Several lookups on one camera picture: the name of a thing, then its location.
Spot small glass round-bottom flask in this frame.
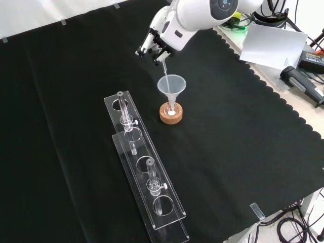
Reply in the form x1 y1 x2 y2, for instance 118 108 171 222
163 100 180 117

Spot cork ring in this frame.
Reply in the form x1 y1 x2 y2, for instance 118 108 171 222
159 102 183 125

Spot black handheld device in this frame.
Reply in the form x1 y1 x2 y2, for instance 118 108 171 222
279 65 324 108

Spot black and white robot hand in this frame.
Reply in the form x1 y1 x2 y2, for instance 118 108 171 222
135 5 200 67

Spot black bench cloth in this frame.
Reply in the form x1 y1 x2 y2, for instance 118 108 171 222
0 0 324 243

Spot black cable coil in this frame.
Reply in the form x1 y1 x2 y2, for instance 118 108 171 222
219 12 254 32

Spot pale board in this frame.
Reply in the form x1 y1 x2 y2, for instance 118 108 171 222
239 23 309 70

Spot translucent plastic funnel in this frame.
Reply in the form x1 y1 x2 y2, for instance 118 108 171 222
157 74 187 108

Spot black cable loops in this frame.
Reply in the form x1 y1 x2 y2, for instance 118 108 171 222
255 199 324 243

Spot clear plastic clip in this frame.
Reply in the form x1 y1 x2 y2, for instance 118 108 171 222
250 202 266 220

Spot black power adapter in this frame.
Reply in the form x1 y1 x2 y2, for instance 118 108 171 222
297 50 324 74

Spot clear acrylic funnel stand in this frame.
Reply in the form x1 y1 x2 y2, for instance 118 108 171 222
103 90 190 243

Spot black tripod leg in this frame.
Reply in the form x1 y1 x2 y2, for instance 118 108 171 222
307 26 324 49

